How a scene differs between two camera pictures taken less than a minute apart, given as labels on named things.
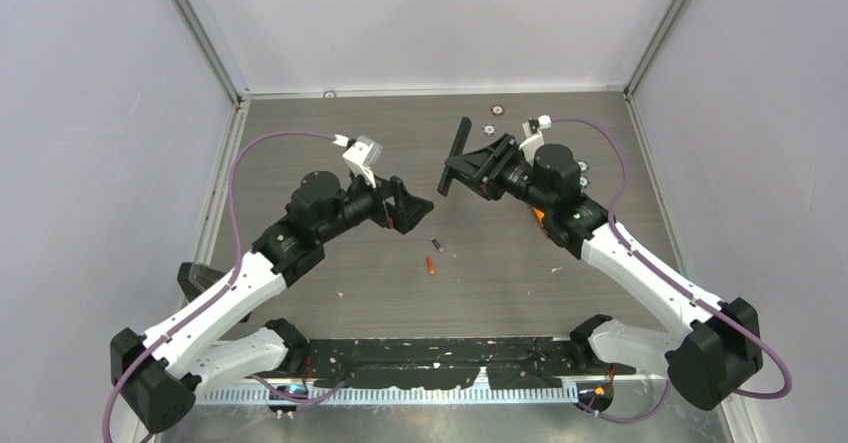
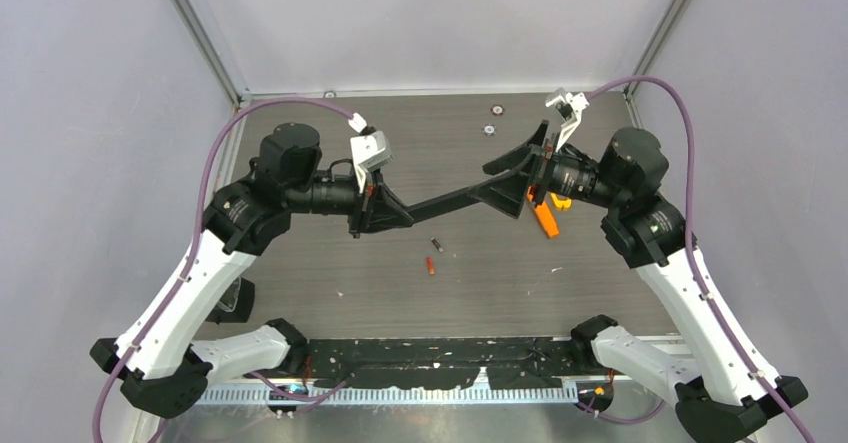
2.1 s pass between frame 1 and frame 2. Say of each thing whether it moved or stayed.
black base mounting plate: stayed
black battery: stayed
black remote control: moved
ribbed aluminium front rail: stayed
